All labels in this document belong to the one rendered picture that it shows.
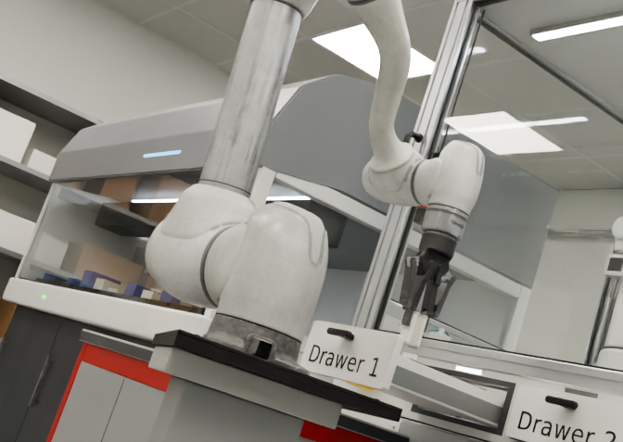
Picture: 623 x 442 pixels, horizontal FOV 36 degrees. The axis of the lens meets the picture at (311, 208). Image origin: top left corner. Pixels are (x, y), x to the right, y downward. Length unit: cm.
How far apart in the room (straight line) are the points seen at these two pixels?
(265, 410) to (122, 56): 501
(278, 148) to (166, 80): 374
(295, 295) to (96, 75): 484
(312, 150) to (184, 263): 122
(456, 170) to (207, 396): 78
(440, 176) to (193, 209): 56
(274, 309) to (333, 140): 141
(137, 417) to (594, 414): 91
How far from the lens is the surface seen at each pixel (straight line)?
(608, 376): 192
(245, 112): 176
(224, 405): 149
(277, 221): 157
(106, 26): 636
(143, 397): 205
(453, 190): 198
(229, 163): 174
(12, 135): 558
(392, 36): 183
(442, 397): 194
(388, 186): 207
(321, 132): 286
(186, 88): 653
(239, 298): 154
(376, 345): 187
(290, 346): 155
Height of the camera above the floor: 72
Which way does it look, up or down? 12 degrees up
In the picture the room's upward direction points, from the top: 19 degrees clockwise
